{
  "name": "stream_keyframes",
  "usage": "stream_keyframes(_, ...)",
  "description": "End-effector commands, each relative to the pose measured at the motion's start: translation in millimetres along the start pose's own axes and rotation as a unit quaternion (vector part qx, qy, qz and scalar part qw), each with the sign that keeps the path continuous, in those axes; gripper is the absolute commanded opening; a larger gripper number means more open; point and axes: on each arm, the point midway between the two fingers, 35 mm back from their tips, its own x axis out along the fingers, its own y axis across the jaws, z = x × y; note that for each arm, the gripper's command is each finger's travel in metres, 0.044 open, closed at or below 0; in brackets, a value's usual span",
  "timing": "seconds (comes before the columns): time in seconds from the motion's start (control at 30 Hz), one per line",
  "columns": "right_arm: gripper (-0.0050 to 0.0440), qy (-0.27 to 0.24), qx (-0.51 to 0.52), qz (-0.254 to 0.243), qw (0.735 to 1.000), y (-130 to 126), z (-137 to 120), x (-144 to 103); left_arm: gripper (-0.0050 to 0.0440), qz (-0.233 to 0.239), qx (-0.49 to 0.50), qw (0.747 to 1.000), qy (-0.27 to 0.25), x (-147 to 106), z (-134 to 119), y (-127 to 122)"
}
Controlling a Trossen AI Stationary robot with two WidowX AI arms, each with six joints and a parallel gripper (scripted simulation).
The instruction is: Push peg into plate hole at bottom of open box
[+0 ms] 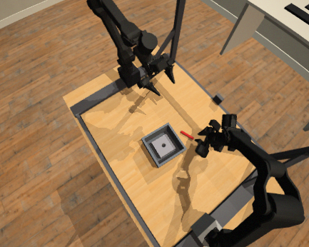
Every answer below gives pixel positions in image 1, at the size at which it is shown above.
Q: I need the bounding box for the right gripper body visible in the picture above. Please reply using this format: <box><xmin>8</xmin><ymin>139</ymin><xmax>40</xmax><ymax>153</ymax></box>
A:
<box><xmin>137</xmin><ymin>54</ymin><xmax>175</xmax><ymax>89</ymax></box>

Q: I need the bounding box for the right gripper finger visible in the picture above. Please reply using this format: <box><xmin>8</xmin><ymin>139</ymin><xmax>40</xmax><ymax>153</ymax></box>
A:
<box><xmin>164</xmin><ymin>65</ymin><xmax>175</xmax><ymax>84</ymax></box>
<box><xmin>143</xmin><ymin>82</ymin><xmax>160</xmax><ymax>96</ymax></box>

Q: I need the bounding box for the white flat plate with hole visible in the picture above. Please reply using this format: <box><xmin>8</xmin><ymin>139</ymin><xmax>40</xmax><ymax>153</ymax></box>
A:
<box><xmin>151</xmin><ymin>134</ymin><xmax>176</xmax><ymax>158</ymax></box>

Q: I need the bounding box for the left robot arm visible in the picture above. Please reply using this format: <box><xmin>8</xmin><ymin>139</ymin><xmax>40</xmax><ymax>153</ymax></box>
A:
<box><xmin>204</xmin><ymin>114</ymin><xmax>305</xmax><ymax>247</ymax></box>

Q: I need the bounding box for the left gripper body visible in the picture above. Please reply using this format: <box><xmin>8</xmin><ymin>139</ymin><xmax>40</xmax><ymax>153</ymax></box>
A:
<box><xmin>195</xmin><ymin>119</ymin><xmax>221</xmax><ymax>158</ymax></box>

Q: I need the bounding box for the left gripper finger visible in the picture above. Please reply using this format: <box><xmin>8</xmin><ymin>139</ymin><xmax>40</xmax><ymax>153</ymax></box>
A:
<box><xmin>194</xmin><ymin>139</ymin><xmax>202</xmax><ymax>144</ymax></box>
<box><xmin>198</xmin><ymin>126</ymin><xmax>208</xmax><ymax>136</ymax></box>

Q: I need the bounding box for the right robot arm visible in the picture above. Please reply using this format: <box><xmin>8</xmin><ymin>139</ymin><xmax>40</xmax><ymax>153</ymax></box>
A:
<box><xmin>86</xmin><ymin>0</ymin><xmax>169</xmax><ymax>75</ymax></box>

